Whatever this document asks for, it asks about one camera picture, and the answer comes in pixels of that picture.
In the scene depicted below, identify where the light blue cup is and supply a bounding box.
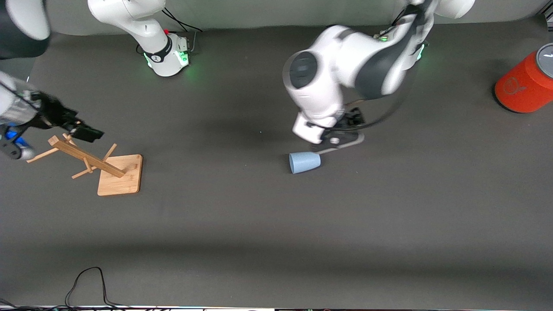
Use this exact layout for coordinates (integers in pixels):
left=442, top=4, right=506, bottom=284
left=288, top=151, right=321, bottom=175

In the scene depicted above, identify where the wooden mug rack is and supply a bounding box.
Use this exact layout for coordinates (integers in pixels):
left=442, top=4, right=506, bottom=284
left=26, top=133, right=143, bottom=197

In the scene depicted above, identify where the orange cylindrical can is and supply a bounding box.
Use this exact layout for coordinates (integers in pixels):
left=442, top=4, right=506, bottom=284
left=494, top=42, right=553, bottom=114

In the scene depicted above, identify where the black arm base cable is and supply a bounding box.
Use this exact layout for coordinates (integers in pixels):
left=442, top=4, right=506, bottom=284
left=390, top=6, right=407, bottom=27
left=163, top=5, right=204, bottom=54

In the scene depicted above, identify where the thin black loose cable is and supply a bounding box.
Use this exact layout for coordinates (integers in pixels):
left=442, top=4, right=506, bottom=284
left=64, top=266, right=132, bottom=309

